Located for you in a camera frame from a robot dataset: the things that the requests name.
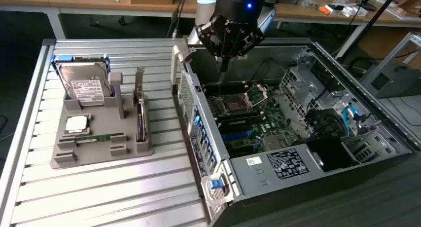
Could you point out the blue expansion slot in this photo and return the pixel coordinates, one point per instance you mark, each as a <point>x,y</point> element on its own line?
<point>235,136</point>

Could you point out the CPU socket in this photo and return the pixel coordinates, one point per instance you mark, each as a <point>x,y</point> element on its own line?
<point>236,105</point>

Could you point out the black monitor with stand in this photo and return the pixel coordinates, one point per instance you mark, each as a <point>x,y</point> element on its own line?
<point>367,6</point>

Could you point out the small orange box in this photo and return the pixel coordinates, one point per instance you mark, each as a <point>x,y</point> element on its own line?
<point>325,10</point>

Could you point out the hard disk with blue bracket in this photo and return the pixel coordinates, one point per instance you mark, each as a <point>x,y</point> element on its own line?
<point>84,84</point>

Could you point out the wooden desk with grey legs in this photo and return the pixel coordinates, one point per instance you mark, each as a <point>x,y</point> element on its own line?
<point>81,0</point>

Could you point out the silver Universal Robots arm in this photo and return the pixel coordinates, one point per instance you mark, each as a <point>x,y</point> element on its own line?
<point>204,12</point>

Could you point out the graphics card with metal bracket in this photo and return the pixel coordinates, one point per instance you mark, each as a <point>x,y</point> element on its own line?
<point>141,118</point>

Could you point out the aluminium profile frame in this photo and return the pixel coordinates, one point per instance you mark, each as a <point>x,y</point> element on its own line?
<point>414,37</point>

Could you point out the green motherboard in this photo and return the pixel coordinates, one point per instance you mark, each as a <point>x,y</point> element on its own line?
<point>276,118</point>

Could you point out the grey power supply unit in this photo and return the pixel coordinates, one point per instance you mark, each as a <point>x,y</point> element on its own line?
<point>253,177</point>

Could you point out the small white box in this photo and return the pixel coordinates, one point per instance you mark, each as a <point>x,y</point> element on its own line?
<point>360,12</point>

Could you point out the wooden desk with clutter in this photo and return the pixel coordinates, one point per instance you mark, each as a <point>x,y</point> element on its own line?
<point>394,21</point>

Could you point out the black stand pole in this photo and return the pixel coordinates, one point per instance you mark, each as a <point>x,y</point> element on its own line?
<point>368,24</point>

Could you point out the silver disk bay cage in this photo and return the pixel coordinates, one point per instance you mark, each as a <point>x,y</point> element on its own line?
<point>305,88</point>
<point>365,148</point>

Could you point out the grey computer tower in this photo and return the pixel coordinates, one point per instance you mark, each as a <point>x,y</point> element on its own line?
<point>394,81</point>

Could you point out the silver CPU chip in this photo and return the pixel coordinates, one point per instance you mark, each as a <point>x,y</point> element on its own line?
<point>76,124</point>

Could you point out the brown cardboard piece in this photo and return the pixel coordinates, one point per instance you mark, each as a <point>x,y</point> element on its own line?
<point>410,2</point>

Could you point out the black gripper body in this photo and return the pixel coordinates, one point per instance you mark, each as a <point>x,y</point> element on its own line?
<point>239,5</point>

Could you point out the blue case latch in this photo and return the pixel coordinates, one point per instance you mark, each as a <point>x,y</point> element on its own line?
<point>215,183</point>

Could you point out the grey plastic parts rack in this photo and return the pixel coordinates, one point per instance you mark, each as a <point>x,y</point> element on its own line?
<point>105,148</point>

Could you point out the green RAM stick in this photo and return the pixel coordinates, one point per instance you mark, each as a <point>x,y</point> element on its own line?
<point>93,138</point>

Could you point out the open grey PC case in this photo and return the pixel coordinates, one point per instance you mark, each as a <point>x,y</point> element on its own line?
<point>211,138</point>

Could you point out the metal socket cover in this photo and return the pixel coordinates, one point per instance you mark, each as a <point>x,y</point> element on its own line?
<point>256,95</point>

